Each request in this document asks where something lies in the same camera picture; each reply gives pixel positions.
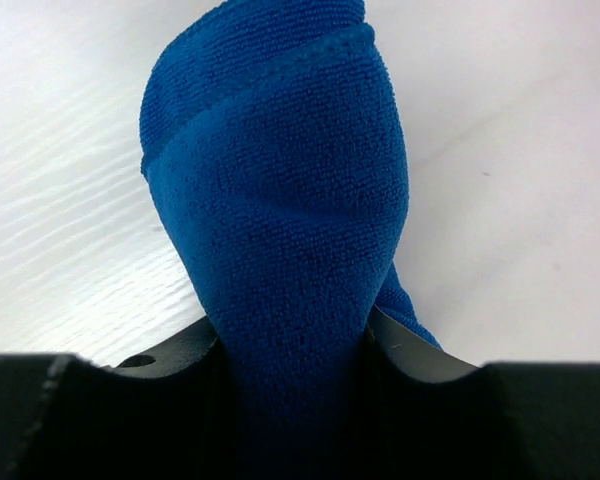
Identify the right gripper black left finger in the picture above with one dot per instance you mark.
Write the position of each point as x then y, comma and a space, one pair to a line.
163, 413

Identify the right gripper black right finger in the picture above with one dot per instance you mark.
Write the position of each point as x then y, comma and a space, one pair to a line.
430, 415

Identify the blue towel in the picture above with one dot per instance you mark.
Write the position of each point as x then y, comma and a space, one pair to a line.
275, 157

